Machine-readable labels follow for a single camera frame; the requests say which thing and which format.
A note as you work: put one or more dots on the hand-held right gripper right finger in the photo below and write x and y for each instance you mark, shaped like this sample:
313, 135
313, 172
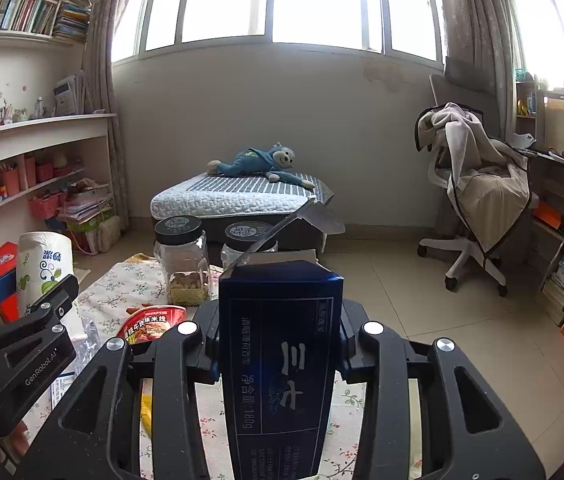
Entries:
350, 347

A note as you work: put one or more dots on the large bay window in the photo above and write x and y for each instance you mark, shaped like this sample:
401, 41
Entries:
312, 0

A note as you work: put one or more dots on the floral tablecloth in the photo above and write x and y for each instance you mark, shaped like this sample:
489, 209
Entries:
127, 280

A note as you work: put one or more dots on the beige jacket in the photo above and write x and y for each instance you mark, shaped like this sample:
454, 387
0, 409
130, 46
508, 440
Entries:
486, 180

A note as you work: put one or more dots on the crumpled clear plastic bottle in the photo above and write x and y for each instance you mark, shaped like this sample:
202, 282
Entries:
87, 337

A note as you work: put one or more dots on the stack of flat books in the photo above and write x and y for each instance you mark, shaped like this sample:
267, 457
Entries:
72, 22

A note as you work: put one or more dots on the quilted striped ottoman bed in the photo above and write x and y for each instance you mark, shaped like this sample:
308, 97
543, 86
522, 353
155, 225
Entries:
232, 200

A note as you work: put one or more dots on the red instant noodle cup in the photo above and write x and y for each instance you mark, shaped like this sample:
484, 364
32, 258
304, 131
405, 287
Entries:
152, 322

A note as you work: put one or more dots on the white blue booklet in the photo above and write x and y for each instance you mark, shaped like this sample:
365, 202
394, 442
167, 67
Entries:
68, 96

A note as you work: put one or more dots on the white bookshelf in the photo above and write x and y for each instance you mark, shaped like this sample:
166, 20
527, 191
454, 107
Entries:
37, 132

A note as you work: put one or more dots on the pink plastic basket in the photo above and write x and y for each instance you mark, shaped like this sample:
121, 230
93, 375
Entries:
44, 206

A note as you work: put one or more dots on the pile of papers and folders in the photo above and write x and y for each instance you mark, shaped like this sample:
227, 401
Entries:
87, 210

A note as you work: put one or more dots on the paper towel roll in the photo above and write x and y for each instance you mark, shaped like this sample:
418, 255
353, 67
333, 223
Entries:
42, 265

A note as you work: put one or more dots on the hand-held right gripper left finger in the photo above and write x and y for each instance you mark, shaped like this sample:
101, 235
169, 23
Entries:
208, 347

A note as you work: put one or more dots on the dark blue carton box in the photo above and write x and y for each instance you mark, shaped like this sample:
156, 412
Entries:
282, 350

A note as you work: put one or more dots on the blue plush monkey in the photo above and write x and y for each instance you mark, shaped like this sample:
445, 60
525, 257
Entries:
257, 162

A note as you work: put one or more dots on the beige cloth bag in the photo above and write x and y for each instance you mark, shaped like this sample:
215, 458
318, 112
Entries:
109, 234

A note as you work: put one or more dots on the clear jar with black lid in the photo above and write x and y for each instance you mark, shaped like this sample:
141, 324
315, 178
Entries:
244, 240
182, 260

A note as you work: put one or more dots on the grey curtain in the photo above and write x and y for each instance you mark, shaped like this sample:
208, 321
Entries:
104, 85
476, 35

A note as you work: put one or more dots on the pink pencil cup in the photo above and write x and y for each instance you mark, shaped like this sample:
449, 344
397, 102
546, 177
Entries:
11, 182

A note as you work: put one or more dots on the white office chair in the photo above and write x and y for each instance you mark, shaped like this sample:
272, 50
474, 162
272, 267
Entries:
461, 255

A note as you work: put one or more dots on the wooden desk with shelves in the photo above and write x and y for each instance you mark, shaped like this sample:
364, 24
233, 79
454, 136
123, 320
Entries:
561, 180

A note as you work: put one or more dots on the yellow peel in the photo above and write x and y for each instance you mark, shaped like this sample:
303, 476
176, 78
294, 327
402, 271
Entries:
148, 412

